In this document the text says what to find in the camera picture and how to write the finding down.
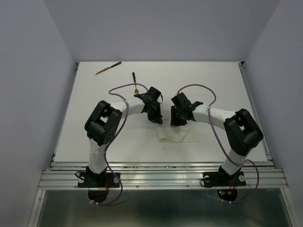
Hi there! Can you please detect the aluminium rail frame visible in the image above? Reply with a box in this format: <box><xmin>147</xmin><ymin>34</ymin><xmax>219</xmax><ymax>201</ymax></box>
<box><xmin>28</xmin><ymin>61</ymin><xmax>294</xmax><ymax>227</ymax></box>

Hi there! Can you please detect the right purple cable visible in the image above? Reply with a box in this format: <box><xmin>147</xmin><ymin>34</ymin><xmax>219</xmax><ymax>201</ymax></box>
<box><xmin>177</xmin><ymin>84</ymin><xmax>260</xmax><ymax>204</ymax></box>

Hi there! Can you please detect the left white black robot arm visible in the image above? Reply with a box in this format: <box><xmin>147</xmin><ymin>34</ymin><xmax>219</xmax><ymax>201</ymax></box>
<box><xmin>84</xmin><ymin>97</ymin><xmax>163</xmax><ymax>186</ymax></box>

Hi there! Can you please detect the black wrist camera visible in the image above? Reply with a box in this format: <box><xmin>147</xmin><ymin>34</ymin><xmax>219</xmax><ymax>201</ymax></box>
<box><xmin>134</xmin><ymin>87</ymin><xmax>163</xmax><ymax>104</ymax></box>
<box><xmin>171</xmin><ymin>92</ymin><xmax>204</xmax><ymax>112</ymax></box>

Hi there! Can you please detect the gold fork green handle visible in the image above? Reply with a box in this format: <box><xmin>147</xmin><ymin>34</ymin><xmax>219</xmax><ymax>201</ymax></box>
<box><xmin>132</xmin><ymin>72</ymin><xmax>139</xmax><ymax>95</ymax></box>

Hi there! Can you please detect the white cloth napkin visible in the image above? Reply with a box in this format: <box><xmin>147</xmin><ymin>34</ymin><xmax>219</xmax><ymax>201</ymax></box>
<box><xmin>156</xmin><ymin>122</ymin><xmax>200</xmax><ymax>143</ymax></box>

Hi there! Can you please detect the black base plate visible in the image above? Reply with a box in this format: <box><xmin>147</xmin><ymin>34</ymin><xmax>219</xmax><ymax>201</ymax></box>
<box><xmin>75</xmin><ymin>171</ymin><xmax>120</xmax><ymax>188</ymax></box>
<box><xmin>200</xmin><ymin>171</ymin><xmax>246</xmax><ymax>188</ymax></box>

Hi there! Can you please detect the purple cable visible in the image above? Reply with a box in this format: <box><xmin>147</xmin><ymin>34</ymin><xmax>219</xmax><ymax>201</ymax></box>
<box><xmin>177</xmin><ymin>84</ymin><xmax>260</xmax><ymax>204</ymax></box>
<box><xmin>89</xmin><ymin>83</ymin><xmax>149</xmax><ymax>206</ymax></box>

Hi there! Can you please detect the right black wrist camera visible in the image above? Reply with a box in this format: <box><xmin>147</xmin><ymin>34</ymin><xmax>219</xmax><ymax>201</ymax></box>
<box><xmin>171</xmin><ymin>92</ymin><xmax>204</xmax><ymax>112</ymax></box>

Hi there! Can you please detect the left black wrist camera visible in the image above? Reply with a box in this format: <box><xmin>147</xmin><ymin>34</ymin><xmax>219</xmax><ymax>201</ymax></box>
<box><xmin>134</xmin><ymin>87</ymin><xmax>163</xmax><ymax>104</ymax></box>

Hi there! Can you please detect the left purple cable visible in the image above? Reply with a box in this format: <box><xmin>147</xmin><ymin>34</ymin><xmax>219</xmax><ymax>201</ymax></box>
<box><xmin>89</xmin><ymin>83</ymin><xmax>149</xmax><ymax>206</ymax></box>

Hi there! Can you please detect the gold knife green handle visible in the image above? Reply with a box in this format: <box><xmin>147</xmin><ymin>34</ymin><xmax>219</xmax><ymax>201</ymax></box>
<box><xmin>95</xmin><ymin>61</ymin><xmax>122</xmax><ymax>75</ymax></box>

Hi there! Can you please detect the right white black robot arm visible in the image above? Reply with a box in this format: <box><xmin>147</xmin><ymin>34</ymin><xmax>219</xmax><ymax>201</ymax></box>
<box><xmin>170</xmin><ymin>102</ymin><xmax>264</xmax><ymax>184</ymax></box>

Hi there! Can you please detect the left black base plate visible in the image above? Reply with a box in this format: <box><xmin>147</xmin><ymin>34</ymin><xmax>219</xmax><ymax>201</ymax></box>
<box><xmin>75</xmin><ymin>171</ymin><xmax>120</xmax><ymax>188</ymax></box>

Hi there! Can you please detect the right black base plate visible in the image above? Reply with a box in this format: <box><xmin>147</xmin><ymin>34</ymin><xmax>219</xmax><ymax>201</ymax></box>
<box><xmin>200</xmin><ymin>171</ymin><xmax>246</xmax><ymax>188</ymax></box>

